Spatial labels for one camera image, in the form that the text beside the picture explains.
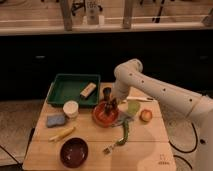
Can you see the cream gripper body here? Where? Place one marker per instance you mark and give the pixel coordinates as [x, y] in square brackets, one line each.
[118, 95]

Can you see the dark grape bunch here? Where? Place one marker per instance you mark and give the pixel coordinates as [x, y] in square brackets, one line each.
[109, 106]

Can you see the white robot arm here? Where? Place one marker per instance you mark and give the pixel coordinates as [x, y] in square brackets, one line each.
[194, 106]

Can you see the red orange bowl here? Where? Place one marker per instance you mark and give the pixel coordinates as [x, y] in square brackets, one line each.
[101, 118]

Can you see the dark purple bowl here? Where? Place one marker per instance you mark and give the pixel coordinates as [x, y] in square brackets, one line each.
[74, 152]

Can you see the dark metal cup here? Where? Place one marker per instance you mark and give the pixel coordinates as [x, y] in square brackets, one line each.
[107, 93]

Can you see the green round lid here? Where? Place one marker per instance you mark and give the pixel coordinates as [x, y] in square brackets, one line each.
[133, 107]

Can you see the grey cloth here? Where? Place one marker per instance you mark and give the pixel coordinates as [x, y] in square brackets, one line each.
[123, 116]

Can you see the wooden block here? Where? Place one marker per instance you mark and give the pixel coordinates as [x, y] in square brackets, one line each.
[87, 90]

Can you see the white cup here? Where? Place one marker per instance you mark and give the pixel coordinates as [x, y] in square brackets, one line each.
[70, 108]

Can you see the green plastic tray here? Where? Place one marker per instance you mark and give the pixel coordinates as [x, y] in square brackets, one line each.
[68, 87]

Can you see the yellow banana toy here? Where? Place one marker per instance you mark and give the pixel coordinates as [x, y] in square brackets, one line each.
[62, 134]

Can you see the blue sponge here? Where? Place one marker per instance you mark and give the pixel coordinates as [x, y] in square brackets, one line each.
[55, 120]

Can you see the white handled brush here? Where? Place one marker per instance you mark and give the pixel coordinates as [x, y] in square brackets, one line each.
[141, 99]

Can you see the wooden post right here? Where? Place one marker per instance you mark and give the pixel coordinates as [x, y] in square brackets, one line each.
[127, 15]

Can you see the wooden post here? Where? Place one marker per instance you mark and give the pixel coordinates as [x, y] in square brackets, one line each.
[66, 14]
[127, 15]

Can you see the wooden post left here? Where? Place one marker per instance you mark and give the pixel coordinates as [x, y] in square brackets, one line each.
[66, 14]

